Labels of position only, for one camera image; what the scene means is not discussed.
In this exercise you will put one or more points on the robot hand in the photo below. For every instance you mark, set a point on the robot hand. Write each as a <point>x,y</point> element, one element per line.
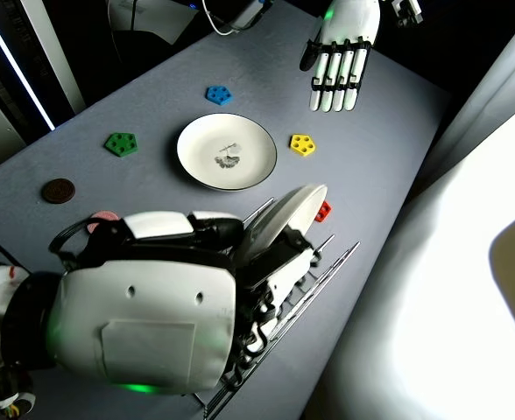
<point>143,315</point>
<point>354,22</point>

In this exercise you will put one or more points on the white plate with leaf print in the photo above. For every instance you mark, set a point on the white plate with leaf print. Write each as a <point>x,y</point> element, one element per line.
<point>292,205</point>
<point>205,149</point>

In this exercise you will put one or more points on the pink round toy cookie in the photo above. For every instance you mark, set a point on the pink round toy cookie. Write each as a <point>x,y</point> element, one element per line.
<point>104,215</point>

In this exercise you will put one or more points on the yellow pentagon block with holes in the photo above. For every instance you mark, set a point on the yellow pentagon block with holes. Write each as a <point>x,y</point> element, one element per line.
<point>302,145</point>

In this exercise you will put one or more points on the brown round toy cookie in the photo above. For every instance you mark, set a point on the brown round toy cookie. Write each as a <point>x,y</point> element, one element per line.
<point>58,191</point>

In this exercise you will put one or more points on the blue pentagon block with holes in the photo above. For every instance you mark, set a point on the blue pentagon block with holes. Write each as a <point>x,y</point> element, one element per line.
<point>218,94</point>

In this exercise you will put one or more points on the grey tablecloth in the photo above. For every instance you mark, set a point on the grey tablecloth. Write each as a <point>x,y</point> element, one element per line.
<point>371,175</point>

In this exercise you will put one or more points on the green pentagon block with holes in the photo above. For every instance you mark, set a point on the green pentagon block with holes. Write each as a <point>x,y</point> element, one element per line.
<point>121,144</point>

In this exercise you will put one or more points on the red pentagon block with holes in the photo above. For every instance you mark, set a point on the red pentagon block with holes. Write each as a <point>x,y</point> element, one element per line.
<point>324,212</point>

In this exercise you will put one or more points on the white device housing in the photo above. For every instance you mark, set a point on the white device housing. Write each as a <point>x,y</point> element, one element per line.
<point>152,17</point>

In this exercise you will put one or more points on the white LED light strip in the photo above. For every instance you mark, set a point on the white LED light strip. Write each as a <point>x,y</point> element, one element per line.
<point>16,65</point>

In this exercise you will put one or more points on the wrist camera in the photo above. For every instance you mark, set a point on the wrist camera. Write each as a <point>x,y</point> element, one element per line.
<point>408,11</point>

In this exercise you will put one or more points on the white frame post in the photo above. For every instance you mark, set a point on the white frame post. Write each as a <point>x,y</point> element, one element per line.
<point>56,52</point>

